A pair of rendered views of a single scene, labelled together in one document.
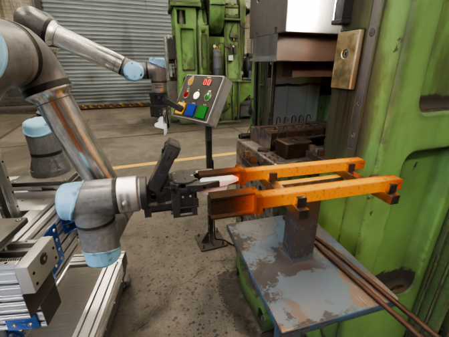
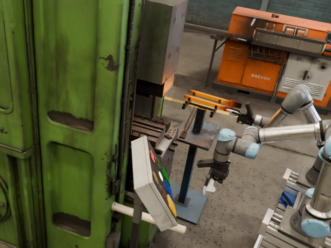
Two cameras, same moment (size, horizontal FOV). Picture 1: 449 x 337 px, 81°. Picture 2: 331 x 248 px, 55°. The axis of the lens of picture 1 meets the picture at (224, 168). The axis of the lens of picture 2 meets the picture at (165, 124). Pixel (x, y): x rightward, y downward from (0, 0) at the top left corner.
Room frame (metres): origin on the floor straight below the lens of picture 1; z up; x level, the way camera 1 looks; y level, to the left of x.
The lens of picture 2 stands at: (2.56, 0.77, 1.99)
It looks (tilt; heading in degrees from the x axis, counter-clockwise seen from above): 29 degrees down; 213
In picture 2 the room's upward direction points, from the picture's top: 9 degrees clockwise
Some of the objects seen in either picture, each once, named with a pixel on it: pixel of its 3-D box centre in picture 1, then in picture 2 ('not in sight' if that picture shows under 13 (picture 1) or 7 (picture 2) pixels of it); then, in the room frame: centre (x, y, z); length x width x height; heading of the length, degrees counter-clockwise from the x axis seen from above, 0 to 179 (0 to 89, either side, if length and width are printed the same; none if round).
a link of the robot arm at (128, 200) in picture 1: (130, 194); (257, 119); (0.49, 0.20, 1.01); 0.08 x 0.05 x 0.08; 14
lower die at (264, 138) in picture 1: (298, 132); (129, 128); (1.23, -0.36, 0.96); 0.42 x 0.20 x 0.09; 110
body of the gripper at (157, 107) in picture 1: (160, 104); (218, 168); (1.32, 0.32, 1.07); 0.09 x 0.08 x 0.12; 96
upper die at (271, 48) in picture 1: (307, 49); (134, 76); (1.23, -0.36, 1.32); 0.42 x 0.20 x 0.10; 110
